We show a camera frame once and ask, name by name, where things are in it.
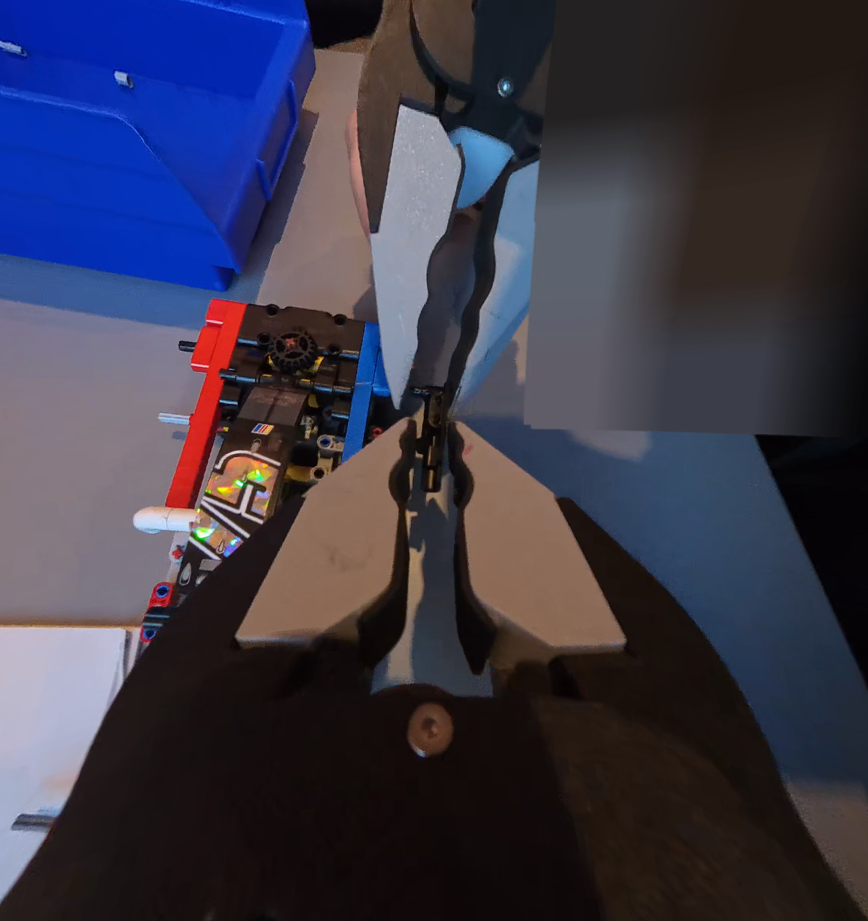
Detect small black brick assembly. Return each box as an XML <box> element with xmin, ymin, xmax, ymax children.
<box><xmin>411</xmin><ymin>385</ymin><xmax>451</xmax><ymax>494</ymax></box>

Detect person's right hand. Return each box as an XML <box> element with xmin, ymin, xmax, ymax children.
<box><xmin>346</xmin><ymin>108</ymin><xmax>374</xmax><ymax>240</ymax></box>

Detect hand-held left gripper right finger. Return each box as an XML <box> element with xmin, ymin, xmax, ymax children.
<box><xmin>447</xmin><ymin>421</ymin><xmax>628</xmax><ymax>675</ymax></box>

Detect toy brick car model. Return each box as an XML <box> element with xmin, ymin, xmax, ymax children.
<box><xmin>133</xmin><ymin>297</ymin><xmax>407</xmax><ymax>643</ymax></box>

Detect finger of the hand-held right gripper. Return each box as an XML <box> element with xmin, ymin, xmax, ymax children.
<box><xmin>444</xmin><ymin>160</ymin><xmax>540</xmax><ymax>418</ymax></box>
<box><xmin>369</xmin><ymin>95</ymin><xmax>465</xmax><ymax>413</ymax></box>

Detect person's dark clothing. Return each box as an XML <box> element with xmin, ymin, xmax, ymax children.
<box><xmin>756</xmin><ymin>435</ymin><xmax>868</xmax><ymax>652</ymax></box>

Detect building instruction booklet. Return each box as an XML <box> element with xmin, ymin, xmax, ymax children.
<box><xmin>0</xmin><ymin>626</ymin><xmax>131</xmax><ymax>900</ymax></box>

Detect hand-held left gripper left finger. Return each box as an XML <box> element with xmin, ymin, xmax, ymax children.
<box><xmin>236</xmin><ymin>417</ymin><xmax>416</xmax><ymax>669</ymax></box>

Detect blue plastic bin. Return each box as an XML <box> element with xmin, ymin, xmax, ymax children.
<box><xmin>0</xmin><ymin>0</ymin><xmax>317</xmax><ymax>274</ymax></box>

